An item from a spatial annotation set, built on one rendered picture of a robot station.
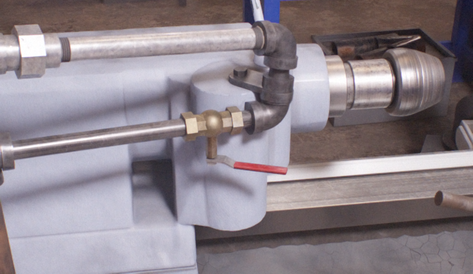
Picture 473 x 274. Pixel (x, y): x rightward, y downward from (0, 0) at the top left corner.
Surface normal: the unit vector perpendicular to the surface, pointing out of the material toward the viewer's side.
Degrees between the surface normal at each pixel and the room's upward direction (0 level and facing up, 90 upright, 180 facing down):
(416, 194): 0
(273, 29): 46
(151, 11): 0
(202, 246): 90
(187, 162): 79
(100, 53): 99
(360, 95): 87
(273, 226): 90
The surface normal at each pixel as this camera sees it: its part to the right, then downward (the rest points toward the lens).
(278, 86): -0.01, 0.36
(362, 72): 0.08, -0.43
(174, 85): -0.59, 0.20
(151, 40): 0.40, -0.33
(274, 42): 0.47, 0.28
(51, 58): 0.44, 0.56
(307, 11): 0.00, -0.88
